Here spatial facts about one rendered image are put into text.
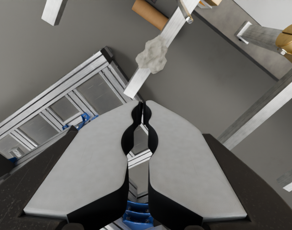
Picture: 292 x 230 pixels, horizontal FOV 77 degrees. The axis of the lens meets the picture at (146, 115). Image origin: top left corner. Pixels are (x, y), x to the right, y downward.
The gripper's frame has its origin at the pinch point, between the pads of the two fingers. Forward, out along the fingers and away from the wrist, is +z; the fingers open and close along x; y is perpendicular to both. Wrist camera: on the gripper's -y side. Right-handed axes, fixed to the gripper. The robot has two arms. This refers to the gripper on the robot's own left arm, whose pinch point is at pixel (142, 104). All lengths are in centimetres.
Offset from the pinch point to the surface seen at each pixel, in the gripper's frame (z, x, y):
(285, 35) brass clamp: 25.6, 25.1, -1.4
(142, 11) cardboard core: 112, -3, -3
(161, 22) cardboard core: 112, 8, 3
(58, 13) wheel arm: 38.2, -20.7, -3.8
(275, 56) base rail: 50, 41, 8
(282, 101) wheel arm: 23.7, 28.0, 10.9
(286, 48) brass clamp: 23.9, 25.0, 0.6
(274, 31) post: 34.1, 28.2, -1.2
